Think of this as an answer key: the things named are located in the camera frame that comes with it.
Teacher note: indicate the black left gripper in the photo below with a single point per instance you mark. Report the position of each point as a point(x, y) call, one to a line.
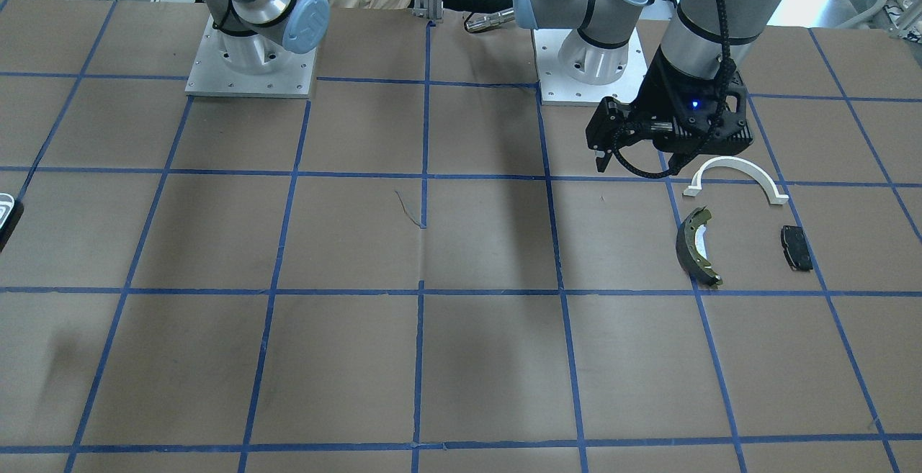
point(657, 93)

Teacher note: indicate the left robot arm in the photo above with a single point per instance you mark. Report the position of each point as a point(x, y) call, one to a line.
point(704, 38)

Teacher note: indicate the brake shoe with metal web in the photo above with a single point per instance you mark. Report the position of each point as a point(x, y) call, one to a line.
point(691, 250)

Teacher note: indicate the white curved plastic part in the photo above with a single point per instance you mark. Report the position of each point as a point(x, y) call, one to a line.
point(772, 193)

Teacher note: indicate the silver cylindrical tool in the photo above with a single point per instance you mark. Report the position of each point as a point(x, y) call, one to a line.
point(489, 21)

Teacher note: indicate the black brake pad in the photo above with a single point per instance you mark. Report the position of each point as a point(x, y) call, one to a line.
point(796, 249)

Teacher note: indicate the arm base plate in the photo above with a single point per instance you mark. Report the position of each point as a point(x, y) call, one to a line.
point(248, 67)
point(575, 73)

